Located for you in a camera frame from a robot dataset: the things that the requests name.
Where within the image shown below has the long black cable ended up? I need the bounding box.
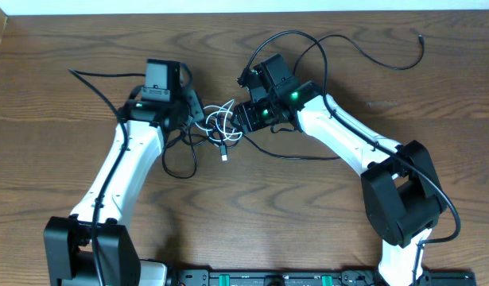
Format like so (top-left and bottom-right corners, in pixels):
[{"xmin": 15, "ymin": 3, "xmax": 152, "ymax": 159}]
[{"xmin": 239, "ymin": 33, "xmax": 425, "ymax": 161}]

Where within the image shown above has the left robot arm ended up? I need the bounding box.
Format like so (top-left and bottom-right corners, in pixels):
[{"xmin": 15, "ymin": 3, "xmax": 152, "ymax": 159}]
[{"xmin": 44, "ymin": 59, "xmax": 204, "ymax": 286}]

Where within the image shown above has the short black cable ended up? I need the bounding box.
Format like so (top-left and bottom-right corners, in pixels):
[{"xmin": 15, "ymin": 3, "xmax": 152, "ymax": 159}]
[{"xmin": 161, "ymin": 114, "xmax": 241, "ymax": 180}]

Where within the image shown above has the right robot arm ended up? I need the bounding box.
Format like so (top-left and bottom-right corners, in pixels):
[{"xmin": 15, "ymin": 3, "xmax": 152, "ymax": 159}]
[{"xmin": 231, "ymin": 54, "xmax": 447, "ymax": 285}]

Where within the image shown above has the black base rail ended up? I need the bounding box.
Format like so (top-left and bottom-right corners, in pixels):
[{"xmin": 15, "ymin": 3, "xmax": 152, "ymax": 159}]
[{"xmin": 165, "ymin": 269, "xmax": 477, "ymax": 286}]

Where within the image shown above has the white cable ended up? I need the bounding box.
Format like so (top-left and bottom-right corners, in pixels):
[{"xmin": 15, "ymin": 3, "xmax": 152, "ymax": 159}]
[{"xmin": 193, "ymin": 98, "xmax": 243, "ymax": 143}]

